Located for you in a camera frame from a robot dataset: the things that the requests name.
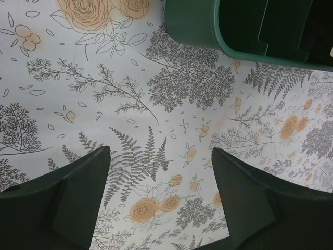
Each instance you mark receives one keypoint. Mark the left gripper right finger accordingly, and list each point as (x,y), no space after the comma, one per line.
(263,211)

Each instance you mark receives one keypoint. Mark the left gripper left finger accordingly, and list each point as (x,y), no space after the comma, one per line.
(57,210)

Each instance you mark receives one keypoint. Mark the floral table mat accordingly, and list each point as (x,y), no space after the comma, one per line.
(78,75)

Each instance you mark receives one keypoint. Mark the green divided organizer tray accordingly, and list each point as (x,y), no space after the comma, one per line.
(289,33)

